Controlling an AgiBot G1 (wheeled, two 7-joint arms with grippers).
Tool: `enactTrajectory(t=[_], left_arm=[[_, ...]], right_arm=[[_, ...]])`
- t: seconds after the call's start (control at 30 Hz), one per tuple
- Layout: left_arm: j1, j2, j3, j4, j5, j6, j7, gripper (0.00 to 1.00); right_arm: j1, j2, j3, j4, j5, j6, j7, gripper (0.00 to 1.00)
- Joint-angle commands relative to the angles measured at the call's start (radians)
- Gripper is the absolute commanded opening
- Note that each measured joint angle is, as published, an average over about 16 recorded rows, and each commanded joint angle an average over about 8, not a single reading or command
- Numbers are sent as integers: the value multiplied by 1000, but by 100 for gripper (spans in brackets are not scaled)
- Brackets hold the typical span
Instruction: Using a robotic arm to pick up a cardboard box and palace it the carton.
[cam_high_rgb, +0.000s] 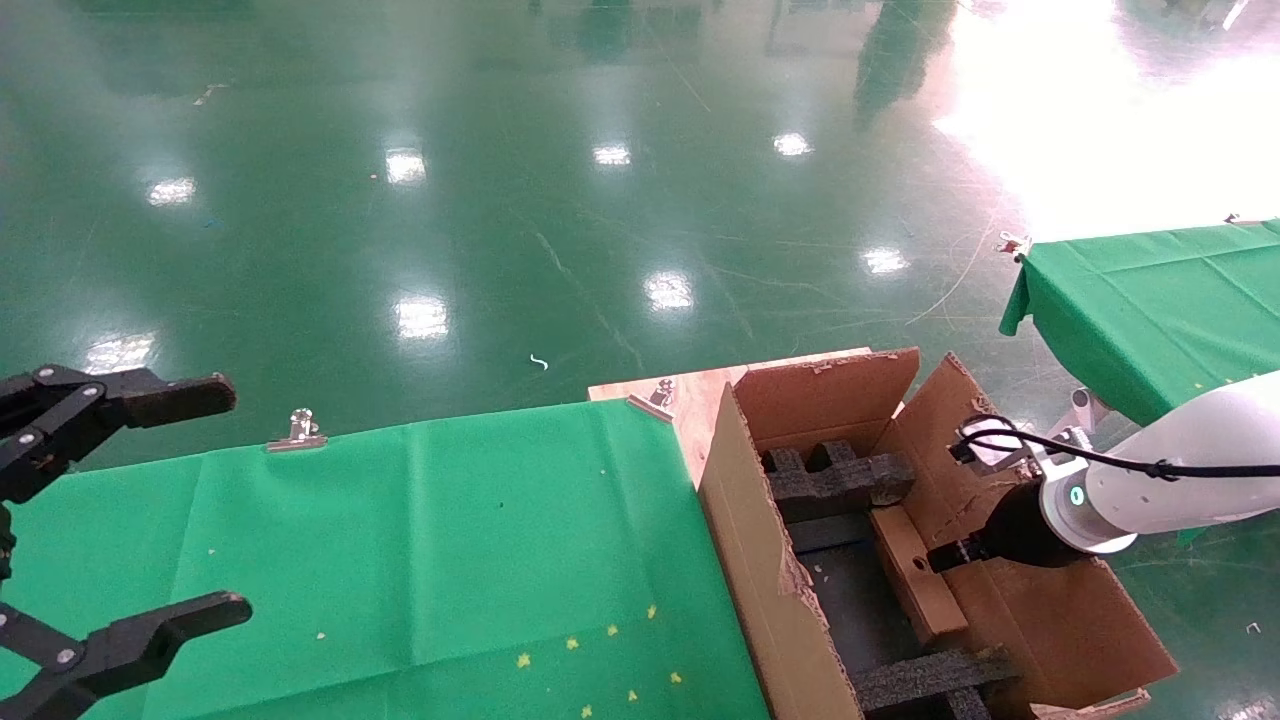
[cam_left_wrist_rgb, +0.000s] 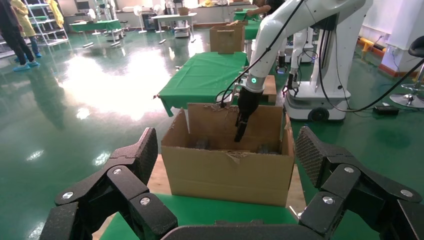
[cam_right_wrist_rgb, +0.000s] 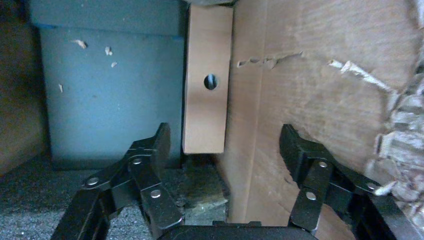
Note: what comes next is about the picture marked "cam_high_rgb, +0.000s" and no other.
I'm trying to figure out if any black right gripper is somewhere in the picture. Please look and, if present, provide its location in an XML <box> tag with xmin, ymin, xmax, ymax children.
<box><xmin>928</xmin><ymin>480</ymin><xmax>1086</xmax><ymax>574</ymax></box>

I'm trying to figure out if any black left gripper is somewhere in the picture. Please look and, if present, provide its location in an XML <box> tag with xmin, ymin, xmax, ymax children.
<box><xmin>0</xmin><ymin>366</ymin><xmax>253</xmax><ymax>720</ymax></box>

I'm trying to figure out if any small cardboard box with hole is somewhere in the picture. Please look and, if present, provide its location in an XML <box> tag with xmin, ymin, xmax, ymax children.
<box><xmin>872</xmin><ymin>505</ymin><xmax>969</xmax><ymax>646</ymax></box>

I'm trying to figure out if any black foam carton liner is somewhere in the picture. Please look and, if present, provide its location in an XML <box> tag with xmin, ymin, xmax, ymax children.
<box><xmin>790</xmin><ymin>515</ymin><xmax>926</xmax><ymax>681</ymax></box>

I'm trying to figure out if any large open cardboard carton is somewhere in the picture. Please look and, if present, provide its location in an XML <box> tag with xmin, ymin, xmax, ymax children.
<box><xmin>697</xmin><ymin>345</ymin><xmax>1179</xmax><ymax>720</ymax></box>

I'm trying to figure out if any black foam insert block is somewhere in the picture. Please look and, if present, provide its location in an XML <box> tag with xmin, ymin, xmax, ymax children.
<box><xmin>762</xmin><ymin>440</ymin><xmax>916</xmax><ymax>523</ymax></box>
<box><xmin>852</xmin><ymin>648</ymin><xmax>1019</xmax><ymax>720</ymax></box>

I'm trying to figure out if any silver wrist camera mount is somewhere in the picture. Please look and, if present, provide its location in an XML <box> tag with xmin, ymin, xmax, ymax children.
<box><xmin>955</xmin><ymin>388</ymin><xmax>1113</xmax><ymax>481</ymax></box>

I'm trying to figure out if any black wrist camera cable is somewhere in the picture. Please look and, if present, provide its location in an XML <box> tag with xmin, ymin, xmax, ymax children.
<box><xmin>955</xmin><ymin>415</ymin><xmax>1280</xmax><ymax>481</ymax></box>

